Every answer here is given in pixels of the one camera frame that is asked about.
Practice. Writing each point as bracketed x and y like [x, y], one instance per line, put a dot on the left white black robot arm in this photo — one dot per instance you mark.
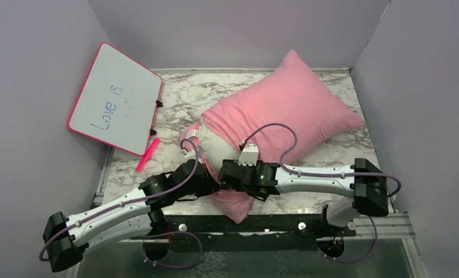
[137, 213]

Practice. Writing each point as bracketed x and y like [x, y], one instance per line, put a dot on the black mounting rail base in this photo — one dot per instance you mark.
[279, 232]

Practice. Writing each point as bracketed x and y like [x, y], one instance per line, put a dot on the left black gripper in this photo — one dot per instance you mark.
[210, 185]

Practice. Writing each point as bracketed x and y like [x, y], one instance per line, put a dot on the white pillow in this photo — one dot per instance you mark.
[215, 148]

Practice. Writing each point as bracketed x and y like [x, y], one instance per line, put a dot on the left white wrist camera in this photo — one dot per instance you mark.
[189, 154]

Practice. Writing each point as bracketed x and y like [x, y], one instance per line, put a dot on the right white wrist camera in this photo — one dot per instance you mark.
[248, 155]

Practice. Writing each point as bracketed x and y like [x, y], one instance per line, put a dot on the pink framed whiteboard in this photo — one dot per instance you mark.
[117, 102]

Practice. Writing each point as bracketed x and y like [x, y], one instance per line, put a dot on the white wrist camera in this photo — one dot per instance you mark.
[189, 154]
[248, 155]

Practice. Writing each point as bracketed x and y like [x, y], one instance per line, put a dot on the pink floral pillowcase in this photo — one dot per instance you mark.
[286, 114]

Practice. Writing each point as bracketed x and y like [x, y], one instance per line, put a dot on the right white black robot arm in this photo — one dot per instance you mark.
[361, 187]

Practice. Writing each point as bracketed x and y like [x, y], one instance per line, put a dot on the pink marker pen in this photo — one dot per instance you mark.
[149, 152]

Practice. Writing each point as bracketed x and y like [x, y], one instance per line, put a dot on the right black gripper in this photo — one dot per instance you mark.
[235, 163]

